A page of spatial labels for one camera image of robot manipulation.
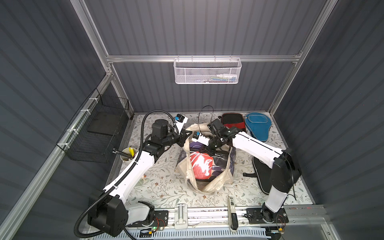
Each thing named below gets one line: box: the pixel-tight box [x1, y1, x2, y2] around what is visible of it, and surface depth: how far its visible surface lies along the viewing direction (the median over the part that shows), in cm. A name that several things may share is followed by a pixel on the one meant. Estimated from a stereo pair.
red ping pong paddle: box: [189, 151, 213, 180], surface depth 82 cm
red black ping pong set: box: [221, 113, 247, 133], surface depth 115 cm
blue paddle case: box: [245, 112, 272, 142], surface depth 111 cm
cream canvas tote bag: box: [175, 123, 236, 194], surface depth 80 cm
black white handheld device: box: [227, 196, 239, 232], surface depth 72 cm
